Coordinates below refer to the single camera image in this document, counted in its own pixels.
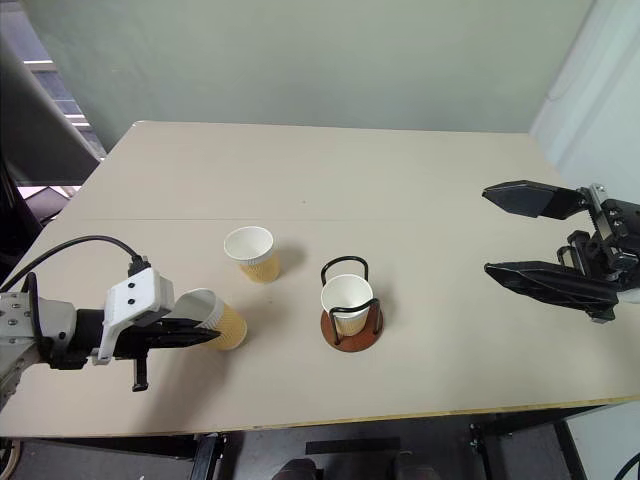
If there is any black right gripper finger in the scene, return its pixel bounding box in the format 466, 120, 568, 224
483, 260, 622, 325
481, 179, 590, 220

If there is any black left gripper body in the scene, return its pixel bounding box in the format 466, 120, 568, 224
112, 317, 176, 393

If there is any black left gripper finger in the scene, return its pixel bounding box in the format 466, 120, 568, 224
162, 321, 222, 340
148, 333, 216, 353

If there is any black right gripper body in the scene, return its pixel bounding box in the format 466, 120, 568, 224
556, 183, 640, 294

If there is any yellow ribbed paper cup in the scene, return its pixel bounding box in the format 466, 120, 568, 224
222, 225, 282, 286
174, 287, 249, 352
319, 273, 375, 338

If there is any black table leg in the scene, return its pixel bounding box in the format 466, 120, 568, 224
192, 432, 229, 480
467, 420, 502, 480

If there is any dark rounded shape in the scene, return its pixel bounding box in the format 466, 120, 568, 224
277, 457, 322, 480

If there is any grey slanted board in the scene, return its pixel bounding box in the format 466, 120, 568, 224
0, 32, 104, 187

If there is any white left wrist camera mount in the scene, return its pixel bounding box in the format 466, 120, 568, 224
91, 268, 176, 367

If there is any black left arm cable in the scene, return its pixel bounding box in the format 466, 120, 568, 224
0, 235, 152, 292

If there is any black wire cup holder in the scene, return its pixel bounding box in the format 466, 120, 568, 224
318, 255, 386, 354

